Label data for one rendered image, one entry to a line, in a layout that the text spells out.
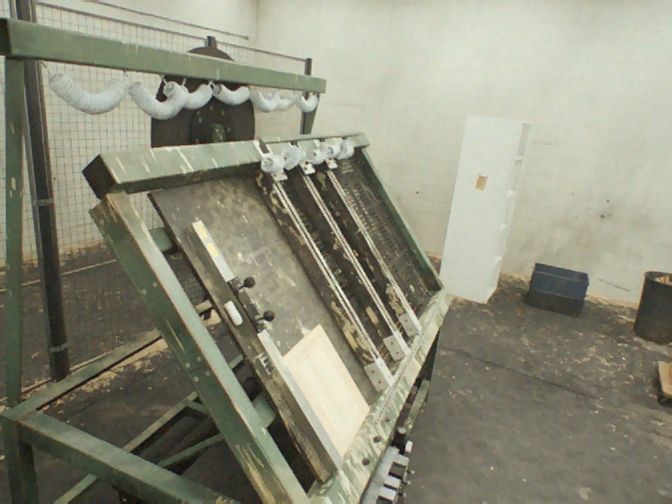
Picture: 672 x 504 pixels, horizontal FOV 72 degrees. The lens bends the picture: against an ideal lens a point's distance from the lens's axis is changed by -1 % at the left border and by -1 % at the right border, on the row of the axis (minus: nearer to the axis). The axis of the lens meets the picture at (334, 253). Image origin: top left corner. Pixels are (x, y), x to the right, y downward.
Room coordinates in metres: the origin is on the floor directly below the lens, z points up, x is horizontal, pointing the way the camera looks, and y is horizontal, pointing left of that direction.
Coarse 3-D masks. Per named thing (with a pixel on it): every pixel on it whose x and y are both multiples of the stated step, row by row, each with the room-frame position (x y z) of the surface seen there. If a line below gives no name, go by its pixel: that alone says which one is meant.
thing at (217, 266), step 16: (192, 224) 1.46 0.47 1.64; (192, 240) 1.46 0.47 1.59; (208, 240) 1.47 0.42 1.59; (208, 256) 1.44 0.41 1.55; (224, 272) 1.43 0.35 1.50; (224, 288) 1.41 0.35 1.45; (256, 336) 1.37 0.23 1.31; (272, 352) 1.37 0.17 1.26; (288, 368) 1.37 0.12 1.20; (288, 384) 1.33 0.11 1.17; (288, 400) 1.32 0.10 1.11; (304, 400) 1.34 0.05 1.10; (304, 416) 1.30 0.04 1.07; (320, 432) 1.30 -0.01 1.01; (320, 448) 1.28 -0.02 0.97; (336, 448) 1.31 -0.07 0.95; (336, 464) 1.26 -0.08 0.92
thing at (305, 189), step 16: (288, 144) 2.24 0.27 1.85; (288, 176) 2.25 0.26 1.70; (304, 176) 2.25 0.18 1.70; (304, 192) 2.22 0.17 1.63; (320, 208) 2.19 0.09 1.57; (320, 224) 2.19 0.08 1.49; (336, 224) 2.22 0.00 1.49; (336, 240) 2.16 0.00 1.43; (336, 256) 2.15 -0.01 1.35; (352, 256) 2.17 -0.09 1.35; (352, 272) 2.12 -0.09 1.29; (352, 288) 2.12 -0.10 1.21; (368, 288) 2.10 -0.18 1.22; (368, 304) 2.09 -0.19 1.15; (384, 320) 2.06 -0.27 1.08; (384, 336) 2.05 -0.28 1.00; (400, 336) 2.07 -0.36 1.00; (400, 352) 2.02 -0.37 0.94
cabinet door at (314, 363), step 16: (304, 336) 1.60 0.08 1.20; (320, 336) 1.66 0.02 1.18; (288, 352) 1.46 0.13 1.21; (304, 352) 1.52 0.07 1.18; (320, 352) 1.60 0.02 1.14; (336, 352) 1.67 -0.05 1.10; (304, 368) 1.47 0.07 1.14; (320, 368) 1.54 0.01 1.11; (336, 368) 1.61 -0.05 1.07; (304, 384) 1.42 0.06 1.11; (320, 384) 1.48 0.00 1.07; (336, 384) 1.55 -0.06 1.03; (352, 384) 1.63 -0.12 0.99; (320, 400) 1.43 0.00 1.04; (336, 400) 1.50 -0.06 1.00; (352, 400) 1.57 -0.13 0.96; (320, 416) 1.37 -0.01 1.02; (336, 416) 1.44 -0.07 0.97; (352, 416) 1.50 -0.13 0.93; (336, 432) 1.38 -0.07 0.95; (352, 432) 1.45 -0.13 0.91
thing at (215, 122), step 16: (192, 48) 2.20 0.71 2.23; (208, 48) 2.30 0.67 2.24; (176, 80) 2.09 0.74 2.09; (192, 80) 2.19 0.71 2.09; (208, 80) 2.30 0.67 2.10; (160, 96) 2.00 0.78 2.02; (192, 112) 2.19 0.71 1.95; (208, 112) 2.29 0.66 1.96; (224, 112) 2.41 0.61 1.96; (240, 112) 2.56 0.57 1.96; (160, 128) 2.00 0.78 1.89; (176, 128) 2.09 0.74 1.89; (192, 128) 2.18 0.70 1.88; (208, 128) 2.29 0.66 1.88; (224, 128) 2.42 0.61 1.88; (240, 128) 2.56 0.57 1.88; (160, 144) 2.00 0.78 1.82; (176, 144) 2.09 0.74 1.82; (192, 144) 2.18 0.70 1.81
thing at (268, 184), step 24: (288, 168) 1.96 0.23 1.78; (264, 192) 1.97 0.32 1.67; (288, 216) 1.93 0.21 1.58; (288, 240) 1.92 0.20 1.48; (312, 240) 1.94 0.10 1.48; (312, 264) 1.88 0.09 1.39; (336, 288) 1.88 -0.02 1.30; (336, 312) 1.84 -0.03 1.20; (360, 336) 1.80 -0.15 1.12; (360, 360) 1.79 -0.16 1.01; (384, 384) 1.75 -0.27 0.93
